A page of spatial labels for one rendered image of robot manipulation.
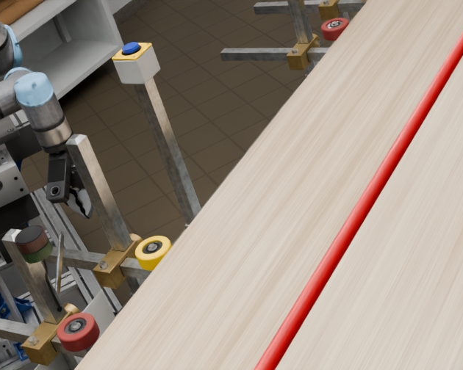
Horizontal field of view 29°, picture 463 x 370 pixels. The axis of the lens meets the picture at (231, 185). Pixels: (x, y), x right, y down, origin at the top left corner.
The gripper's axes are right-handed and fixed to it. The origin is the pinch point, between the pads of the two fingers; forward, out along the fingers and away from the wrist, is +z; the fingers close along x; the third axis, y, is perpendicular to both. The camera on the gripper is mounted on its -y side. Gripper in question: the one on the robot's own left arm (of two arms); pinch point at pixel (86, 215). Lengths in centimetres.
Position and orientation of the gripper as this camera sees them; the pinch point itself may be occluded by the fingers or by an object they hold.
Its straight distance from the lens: 211.8
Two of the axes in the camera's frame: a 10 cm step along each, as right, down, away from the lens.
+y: 1.5, -5.9, 8.0
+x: -9.5, 1.4, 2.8
